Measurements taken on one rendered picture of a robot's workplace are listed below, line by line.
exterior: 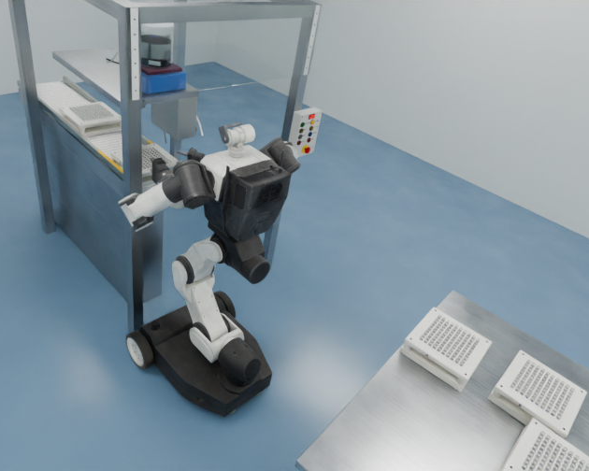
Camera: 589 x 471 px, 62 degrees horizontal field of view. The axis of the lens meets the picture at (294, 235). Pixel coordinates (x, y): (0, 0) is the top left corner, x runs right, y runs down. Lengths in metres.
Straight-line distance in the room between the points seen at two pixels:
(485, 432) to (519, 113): 3.70
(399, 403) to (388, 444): 0.16
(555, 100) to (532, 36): 0.58
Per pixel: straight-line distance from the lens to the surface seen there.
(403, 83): 5.45
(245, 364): 2.34
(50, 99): 3.29
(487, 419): 1.84
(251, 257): 1.99
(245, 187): 1.74
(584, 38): 4.89
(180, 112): 2.32
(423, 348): 1.83
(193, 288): 2.42
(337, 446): 1.58
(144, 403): 2.62
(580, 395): 2.01
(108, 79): 2.36
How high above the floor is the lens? 2.15
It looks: 35 degrees down
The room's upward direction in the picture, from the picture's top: 12 degrees clockwise
